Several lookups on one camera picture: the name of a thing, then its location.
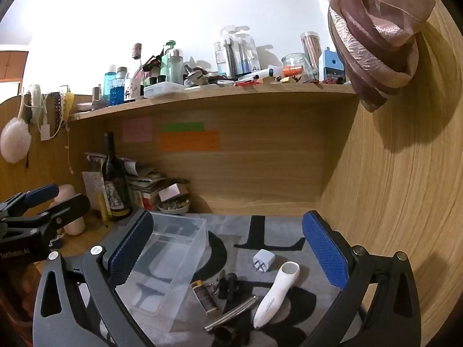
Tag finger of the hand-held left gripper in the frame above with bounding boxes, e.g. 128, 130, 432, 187
32, 193, 91, 249
0, 184, 60, 221

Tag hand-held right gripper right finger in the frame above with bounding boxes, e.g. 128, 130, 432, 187
300, 210, 433, 347

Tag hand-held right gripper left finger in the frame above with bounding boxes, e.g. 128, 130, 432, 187
32, 210, 156, 347

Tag clear plastic storage box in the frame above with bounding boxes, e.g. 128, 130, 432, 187
114, 211, 208, 333

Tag white plug adapter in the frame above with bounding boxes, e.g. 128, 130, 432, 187
252, 249, 275, 273

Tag white handheld beauty device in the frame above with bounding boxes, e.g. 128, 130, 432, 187
252, 261, 301, 329

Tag black clip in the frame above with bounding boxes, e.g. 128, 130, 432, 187
213, 271, 239, 299

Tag black fuzzy item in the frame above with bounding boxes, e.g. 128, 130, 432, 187
213, 317, 254, 346

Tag cream rounded container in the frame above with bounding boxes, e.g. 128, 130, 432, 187
51, 184, 86, 235

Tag white handwritten paper note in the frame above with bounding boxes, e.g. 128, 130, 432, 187
81, 171, 105, 210

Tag dark wine bottle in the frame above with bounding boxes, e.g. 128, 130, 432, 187
101, 132, 133, 221

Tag white fluffy puff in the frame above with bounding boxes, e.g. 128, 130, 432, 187
0, 117, 31, 163

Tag bowl of stones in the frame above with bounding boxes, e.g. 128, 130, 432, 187
157, 199, 190, 215

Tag white card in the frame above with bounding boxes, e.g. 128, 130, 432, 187
158, 184, 180, 201

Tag stack of books and papers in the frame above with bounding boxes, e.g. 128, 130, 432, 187
125, 157, 190, 210

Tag grey mat with black letters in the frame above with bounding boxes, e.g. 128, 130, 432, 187
90, 211, 362, 347

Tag pink sticky note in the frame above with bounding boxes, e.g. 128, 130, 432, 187
122, 117, 153, 142

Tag orange sticky note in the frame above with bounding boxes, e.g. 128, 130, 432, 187
159, 131, 221, 152

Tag blue liquid bottle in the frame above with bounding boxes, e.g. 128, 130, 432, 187
109, 72, 125, 105

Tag wooden cabinet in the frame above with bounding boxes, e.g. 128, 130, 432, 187
0, 51, 29, 82

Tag white cup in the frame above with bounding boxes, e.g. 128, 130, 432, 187
124, 77, 142, 102

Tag green sticky note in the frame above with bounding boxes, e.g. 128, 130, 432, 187
161, 122, 205, 131

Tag clear plastic tray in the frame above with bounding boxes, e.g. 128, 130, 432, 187
144, 81, 185, 98

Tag green bottle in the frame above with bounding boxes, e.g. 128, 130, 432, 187
161, 40, 178, 84

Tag clear bottle with white cap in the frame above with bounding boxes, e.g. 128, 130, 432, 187
167, 49, 184, 84

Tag blue pencil sharpener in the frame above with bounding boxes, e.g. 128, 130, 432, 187
318, 47, 346, 84

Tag white tube with orange band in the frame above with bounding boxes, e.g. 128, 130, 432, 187
253, 66, 302, 80

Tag glass jar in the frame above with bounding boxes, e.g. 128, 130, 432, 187
281, 53, 308, 80

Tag tall jar of pencils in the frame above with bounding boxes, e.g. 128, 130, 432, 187
300, 31, 322, 76

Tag mauve scarf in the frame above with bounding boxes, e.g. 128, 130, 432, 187
327, 0, 436, 112

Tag packaged toothbrushes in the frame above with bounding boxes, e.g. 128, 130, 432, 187
215, 25, 261, 78

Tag white charger with cable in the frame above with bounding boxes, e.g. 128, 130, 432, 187
36, 90, 53, 141

